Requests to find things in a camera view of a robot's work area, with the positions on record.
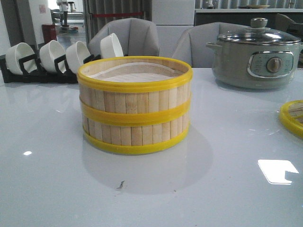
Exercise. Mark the white refrigerator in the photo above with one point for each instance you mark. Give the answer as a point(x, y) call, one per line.
point(172, 18)

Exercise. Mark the right grey chair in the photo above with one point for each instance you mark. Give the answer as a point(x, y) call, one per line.
point(191, 46)

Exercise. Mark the green electric cooking pot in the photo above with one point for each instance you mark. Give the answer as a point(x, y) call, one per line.
point(254, 66)

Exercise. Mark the bamboo steamer tray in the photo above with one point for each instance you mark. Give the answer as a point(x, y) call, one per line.
point(136, 140)
point(134, 103)

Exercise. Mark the grey chair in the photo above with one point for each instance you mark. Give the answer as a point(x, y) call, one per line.
point(137, 37)
point(191, 46)

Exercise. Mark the white steamer liner cloth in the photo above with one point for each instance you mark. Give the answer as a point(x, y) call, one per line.
point(137, 72)

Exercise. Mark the glass pot lid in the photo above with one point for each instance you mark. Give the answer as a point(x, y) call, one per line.
point(258, 33)

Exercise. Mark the white bowl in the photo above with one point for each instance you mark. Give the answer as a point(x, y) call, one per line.
point(110, 47)
point(14, 54)
point(76, 54)
point(48, 53)

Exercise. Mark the person in white shirt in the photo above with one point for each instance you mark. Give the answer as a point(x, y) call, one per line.
point(63, 7)

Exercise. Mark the woven bamboo steamer lid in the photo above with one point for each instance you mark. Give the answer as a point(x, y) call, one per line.
point(291, 116)

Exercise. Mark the black dish rack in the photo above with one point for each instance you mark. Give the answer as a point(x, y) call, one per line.
point(33, 71)

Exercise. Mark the left grey chair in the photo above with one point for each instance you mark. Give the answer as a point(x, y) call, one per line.
point(137, 37)

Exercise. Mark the grey kitchen counter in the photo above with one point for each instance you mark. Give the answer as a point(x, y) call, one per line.
point(243, 16)

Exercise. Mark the red trash bin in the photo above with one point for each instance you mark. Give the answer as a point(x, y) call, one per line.
point(49, 32)

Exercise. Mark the red barrier belt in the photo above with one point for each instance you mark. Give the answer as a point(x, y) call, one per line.
point(133, 14)

